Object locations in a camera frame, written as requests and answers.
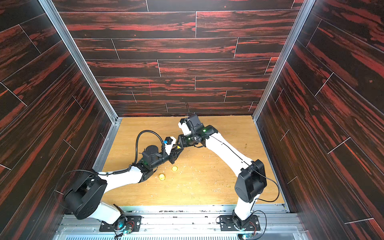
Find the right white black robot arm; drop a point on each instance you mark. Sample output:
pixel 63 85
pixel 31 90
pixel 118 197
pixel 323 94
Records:
pixel 251 177

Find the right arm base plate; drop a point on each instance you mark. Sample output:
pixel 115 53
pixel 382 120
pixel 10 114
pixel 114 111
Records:
pixel 227 223

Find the aluminium corner post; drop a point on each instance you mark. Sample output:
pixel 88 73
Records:
pixel 58 23
pixel 292 37

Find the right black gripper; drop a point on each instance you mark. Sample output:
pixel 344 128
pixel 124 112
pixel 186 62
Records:
pixel 183 141

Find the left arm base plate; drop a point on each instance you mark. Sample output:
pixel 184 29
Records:
pixel 124 224

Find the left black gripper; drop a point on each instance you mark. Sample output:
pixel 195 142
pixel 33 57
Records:
pixel 173 155

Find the left aluminium corner post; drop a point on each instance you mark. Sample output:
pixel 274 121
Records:
pixel 58 23

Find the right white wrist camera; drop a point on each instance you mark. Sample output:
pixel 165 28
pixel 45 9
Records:
pixel 184 127

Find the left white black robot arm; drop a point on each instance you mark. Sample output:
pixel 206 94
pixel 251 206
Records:
pixel 84 197

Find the right aluminium corner post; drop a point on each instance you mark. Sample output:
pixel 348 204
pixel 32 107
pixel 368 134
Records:
pixel 292 37

